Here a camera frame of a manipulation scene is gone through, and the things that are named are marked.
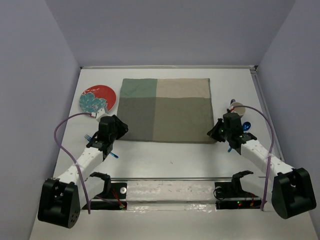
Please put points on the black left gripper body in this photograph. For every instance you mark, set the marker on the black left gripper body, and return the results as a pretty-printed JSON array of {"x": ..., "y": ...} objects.
[{"x": 119, "y": 130}]

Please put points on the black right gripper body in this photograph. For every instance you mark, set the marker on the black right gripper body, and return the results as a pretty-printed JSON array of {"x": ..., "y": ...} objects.
[{"x": 219, "y": 132}]

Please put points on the red floral plate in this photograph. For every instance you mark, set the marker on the red floral plate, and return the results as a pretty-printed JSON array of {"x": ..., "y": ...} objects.
[{"x": 97, "y": 97}]

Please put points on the green beige patchwork cloth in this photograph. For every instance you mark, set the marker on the green beige patchwork cloth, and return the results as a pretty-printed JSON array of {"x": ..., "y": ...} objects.
[{"x": 172, "y": 110}]

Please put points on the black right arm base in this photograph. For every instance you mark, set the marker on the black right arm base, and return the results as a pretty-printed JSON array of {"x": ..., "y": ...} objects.
[{"x": 230, "y": 195}]

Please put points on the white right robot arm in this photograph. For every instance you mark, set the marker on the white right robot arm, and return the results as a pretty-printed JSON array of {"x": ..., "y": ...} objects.
[{"x": 288, "y": 189}]

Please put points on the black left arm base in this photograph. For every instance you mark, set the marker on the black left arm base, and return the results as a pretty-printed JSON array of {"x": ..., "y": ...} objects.
[{"x": 113, "y": 195}]

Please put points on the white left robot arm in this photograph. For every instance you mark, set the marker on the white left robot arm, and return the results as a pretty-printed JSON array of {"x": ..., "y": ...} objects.
[{"x": 63, "y": 197}]

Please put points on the blue metallic spoon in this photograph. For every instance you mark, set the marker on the blue metallic spoon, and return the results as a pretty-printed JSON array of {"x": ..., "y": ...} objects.
[{"x": 246, "y": 126}]

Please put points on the purple mug cream inside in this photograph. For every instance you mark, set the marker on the purple mug cream inside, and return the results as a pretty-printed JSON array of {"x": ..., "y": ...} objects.
[{"x": 239, "y": 109}]

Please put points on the blue metallic fork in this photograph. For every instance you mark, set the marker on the blue metallic fork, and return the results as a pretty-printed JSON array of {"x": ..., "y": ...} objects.
[{"x": 88, "y": 138}]

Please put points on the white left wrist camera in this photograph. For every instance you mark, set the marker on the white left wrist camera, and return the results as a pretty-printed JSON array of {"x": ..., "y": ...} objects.
[{"x": 103, "y": 112}]

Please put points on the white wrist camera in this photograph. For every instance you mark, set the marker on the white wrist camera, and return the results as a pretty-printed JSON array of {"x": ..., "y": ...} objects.
[
  {"x": 103, "y": 112},
  {"x": 231, "y": 109}
]

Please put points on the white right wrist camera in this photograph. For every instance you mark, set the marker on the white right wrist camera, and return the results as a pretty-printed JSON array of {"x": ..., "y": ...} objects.
[{"x": 231, "y": 109}]

